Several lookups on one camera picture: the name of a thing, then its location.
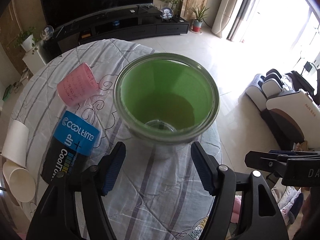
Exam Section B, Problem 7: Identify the pink green paper-wrapped jar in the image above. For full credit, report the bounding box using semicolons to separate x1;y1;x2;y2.
113;53;220;145

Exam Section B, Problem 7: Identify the white paper cup lying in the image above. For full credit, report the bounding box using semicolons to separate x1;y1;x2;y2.
1;120;29;168

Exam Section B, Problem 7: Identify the potted vine on cabinet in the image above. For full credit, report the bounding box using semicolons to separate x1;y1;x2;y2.
160;0;182;15

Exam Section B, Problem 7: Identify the white side cabinet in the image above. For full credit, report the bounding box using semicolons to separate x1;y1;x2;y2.
22;46;50;75

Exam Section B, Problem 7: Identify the black tv cabinet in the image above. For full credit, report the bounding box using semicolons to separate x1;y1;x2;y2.
43;5;189;57

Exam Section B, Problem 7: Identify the potted vine white pot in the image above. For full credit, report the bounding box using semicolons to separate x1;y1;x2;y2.
14;27;39;54

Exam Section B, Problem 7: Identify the small pink paper-wrapped cup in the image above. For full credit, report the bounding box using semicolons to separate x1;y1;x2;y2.
57;63;99;107

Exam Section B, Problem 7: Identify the black blue cooltime cup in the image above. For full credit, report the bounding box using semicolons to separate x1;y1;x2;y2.
41;111;100;184

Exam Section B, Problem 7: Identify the round decorative plate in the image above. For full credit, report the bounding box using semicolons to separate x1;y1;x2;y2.
161;7;174;20
41;25;54;41

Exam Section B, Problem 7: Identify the round decorative plate left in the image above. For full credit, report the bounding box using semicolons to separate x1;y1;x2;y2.
41;25;54;41

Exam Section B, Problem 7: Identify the white standing air conditioner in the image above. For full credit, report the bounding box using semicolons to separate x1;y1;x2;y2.
212;0;236;38

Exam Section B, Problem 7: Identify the round decorative plate right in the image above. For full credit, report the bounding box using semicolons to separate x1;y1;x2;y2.
161;7;174;20

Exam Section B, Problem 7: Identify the pink cloth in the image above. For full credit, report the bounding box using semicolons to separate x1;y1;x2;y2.
231;196;242;223

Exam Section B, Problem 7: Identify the striped light quilt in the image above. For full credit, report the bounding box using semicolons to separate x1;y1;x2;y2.
11;39;214;239

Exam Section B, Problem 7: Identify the potted plant red pot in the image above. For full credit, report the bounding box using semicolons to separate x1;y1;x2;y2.
192;5;209;33

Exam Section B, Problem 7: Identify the white massage chair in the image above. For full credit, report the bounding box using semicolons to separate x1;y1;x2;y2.
245;69;319;150

